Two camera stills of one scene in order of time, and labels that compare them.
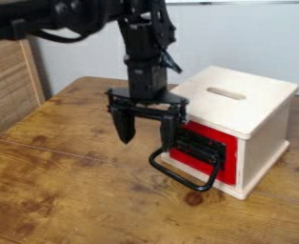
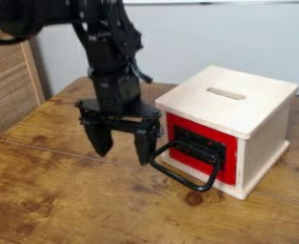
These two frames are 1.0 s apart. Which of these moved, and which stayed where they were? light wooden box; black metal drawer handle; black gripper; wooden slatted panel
Moved: black gripper
Stayed: black metal drawer handle; light wooden box; wooden slatted panel
